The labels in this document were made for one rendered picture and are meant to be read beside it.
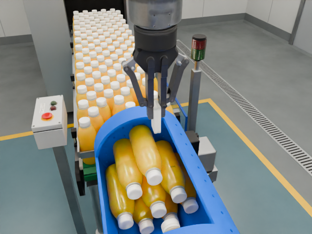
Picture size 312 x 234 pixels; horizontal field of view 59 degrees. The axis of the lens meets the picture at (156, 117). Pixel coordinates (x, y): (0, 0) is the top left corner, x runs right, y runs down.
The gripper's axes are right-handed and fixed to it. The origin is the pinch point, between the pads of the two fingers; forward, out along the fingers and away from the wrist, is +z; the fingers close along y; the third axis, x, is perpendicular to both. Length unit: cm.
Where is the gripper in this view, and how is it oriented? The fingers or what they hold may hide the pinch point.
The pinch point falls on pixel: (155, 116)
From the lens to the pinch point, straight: 59.9
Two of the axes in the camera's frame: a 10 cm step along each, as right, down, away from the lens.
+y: 9.7, -1.5, 1.9
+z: 0.0, 8.0, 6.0
